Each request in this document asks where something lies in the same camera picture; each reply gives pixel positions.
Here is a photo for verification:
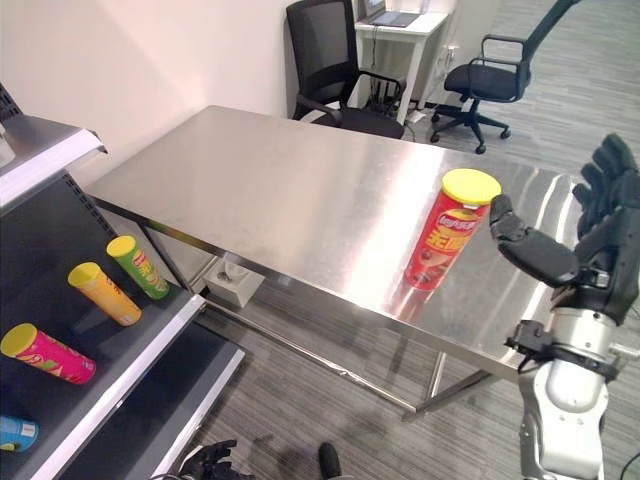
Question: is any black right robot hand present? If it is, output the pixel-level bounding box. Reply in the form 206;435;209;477
488;132;640;327

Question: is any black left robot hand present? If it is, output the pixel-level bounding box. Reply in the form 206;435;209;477
178;439;251;480

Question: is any red chips can yellow lid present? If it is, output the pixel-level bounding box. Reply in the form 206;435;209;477
404;168;503;292

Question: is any dark robot foot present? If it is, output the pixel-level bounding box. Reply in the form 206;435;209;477
318;442;342;480

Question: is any white box under table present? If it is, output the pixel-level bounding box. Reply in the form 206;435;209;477
204;263;265;308

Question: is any dark metal store shelf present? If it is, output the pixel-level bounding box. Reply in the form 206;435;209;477
0;82;246;480

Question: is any black swivel office chair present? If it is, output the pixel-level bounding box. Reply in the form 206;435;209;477
430;0;584;155

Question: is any pink chips can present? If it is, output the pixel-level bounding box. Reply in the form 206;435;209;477
0;323;97;386

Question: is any orange chips can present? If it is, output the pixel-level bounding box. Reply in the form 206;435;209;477
67;261;143;327

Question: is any blue chips can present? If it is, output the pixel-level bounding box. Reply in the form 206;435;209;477
0;415;40;454

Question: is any green chips can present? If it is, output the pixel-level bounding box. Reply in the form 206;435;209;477
106;235;171;301

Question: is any stainless steel table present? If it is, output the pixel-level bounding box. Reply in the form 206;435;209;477
83;104;591;424

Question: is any white desk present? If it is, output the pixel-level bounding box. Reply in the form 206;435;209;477
353;0;451;110

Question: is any black mesh office chair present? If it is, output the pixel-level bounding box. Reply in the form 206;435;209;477
285;0;408;141

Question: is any grey laptop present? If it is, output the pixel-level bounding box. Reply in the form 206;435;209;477
356;0;420;29

